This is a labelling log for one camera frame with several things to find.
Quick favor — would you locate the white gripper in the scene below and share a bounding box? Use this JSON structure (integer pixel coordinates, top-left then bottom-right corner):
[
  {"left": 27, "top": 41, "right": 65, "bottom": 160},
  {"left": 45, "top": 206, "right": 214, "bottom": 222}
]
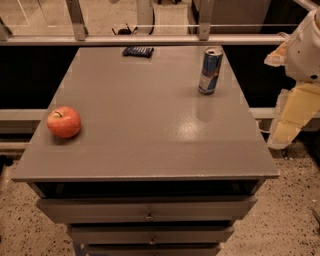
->
[{"left": 264, "top": 7, "right": 320, "bottom": 149}]

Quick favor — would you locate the dark blue rxbar wrapper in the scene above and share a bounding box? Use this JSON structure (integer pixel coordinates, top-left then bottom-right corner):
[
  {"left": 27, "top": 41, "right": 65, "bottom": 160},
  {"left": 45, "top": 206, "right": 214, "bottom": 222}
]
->
[{"left": 122, "top": 46, "right": 154, "bottom": 58}]

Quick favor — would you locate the blue energy drink can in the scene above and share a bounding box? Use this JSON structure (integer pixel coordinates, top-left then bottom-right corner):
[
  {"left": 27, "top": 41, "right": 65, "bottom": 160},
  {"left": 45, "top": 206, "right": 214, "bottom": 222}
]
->
[{"left": 198, "top": 46, "right": 223, "bottom": 95}]

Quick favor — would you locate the grey drawer cabinet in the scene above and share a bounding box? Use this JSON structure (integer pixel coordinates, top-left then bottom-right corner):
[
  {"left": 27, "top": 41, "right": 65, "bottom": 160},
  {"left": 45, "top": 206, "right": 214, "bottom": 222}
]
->
[{"left": 13, "top": 47, "right": 278, "bottom": 256}]

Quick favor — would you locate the black object behind railing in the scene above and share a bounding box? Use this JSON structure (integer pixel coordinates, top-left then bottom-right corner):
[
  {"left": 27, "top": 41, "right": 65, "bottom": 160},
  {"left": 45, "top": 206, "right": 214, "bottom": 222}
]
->
[{"left": 112, "top": 23, "right": 137, "bottom": 35}]

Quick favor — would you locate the grey metal railing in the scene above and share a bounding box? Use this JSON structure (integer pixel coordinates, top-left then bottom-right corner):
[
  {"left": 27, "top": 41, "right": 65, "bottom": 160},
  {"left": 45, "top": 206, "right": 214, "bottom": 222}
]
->
[{"left": 0, "top": 0, "right": 286, "bottom": 47}]

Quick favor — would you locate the red apple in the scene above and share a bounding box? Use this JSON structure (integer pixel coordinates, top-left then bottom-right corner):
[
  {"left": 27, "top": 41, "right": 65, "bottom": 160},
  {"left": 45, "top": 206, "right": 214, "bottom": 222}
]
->
[{"left": 47, "top": 106, "right": 81, "bottom": 138}]

